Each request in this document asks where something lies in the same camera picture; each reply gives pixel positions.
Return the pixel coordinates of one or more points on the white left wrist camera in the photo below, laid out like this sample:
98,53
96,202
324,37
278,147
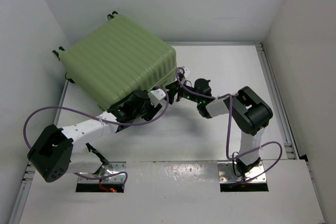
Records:
156,96

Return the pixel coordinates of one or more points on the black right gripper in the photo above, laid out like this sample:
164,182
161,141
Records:
174,88

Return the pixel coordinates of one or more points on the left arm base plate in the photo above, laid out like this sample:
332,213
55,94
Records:
112,173

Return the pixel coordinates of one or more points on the green hardshell suitcase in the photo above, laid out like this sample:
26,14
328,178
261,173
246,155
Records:
118,58

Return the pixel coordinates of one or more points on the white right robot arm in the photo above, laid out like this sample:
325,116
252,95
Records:
250,112

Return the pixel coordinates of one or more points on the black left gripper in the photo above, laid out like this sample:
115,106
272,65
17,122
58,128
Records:
151,111

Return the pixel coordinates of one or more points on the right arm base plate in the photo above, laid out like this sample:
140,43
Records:
228,174

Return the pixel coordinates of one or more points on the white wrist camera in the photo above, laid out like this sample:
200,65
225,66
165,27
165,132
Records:
156,96
182,73

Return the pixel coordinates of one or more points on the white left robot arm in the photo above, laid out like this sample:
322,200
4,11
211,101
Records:
53,152

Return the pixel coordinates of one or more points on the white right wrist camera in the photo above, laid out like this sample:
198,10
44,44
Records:
182,73

